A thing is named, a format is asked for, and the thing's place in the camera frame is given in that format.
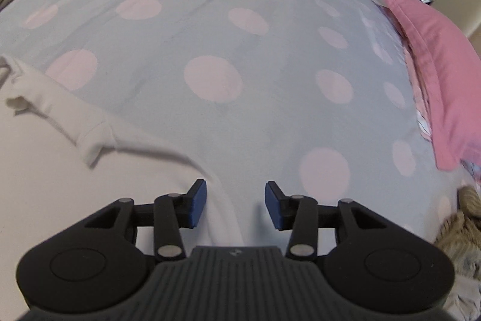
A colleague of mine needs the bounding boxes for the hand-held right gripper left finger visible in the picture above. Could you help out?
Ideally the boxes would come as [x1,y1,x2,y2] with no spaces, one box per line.
[71,179,207,261]

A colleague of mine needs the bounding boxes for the white knit sweater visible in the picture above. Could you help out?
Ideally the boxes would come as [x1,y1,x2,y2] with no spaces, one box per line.
[0,54,247,310]

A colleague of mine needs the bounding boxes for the pink pillow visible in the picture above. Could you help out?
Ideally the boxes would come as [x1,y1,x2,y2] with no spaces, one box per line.
[376,0,481,171]

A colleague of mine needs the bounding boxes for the striped beige garment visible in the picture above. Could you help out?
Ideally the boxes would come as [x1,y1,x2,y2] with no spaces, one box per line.
[432,186,481,321]

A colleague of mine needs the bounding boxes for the polka dot bed sheet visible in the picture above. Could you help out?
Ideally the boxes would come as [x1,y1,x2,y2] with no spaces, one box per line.
[0,0,464,250]

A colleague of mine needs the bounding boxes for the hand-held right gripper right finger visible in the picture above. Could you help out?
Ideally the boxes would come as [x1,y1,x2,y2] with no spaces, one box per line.
[265,181,404,261]

